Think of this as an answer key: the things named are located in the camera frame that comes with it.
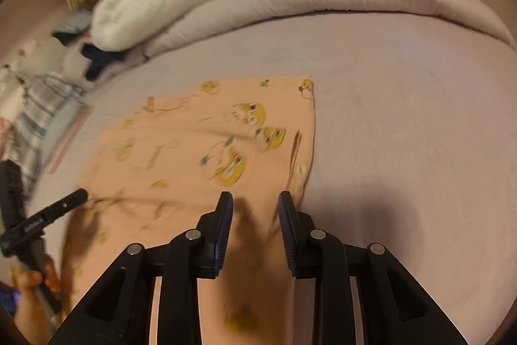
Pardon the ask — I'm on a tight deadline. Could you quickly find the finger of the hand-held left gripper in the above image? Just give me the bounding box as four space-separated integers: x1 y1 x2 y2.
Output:
0 189 89 257

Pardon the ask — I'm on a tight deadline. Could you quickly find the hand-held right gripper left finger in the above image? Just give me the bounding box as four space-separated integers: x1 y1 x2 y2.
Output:
48 191 235 345

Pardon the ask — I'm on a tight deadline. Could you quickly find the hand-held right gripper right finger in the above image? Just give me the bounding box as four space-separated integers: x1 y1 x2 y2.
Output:
278 190 469 345

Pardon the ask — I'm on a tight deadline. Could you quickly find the peach cartoon-print garment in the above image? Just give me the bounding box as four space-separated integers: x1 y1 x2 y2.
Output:
60 75 316 345

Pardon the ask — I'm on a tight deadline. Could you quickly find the person's left hand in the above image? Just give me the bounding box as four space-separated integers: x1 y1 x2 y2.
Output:
9 254 61 329

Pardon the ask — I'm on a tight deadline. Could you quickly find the plaid pillow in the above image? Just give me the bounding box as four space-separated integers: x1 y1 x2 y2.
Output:
0 72 87 204

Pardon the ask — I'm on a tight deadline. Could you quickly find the white cloth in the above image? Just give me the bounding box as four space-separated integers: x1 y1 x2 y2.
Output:
0 38 69 87

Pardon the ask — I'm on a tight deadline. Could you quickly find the dark navy clothing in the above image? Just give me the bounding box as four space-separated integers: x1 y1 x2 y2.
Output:
81 40 130 81

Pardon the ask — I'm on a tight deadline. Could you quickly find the lilac bed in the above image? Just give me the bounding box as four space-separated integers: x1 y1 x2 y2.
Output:
30 14 517 345

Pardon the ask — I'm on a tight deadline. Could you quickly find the grey-blue cloth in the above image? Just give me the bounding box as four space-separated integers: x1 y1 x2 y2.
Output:
52 9 95 43

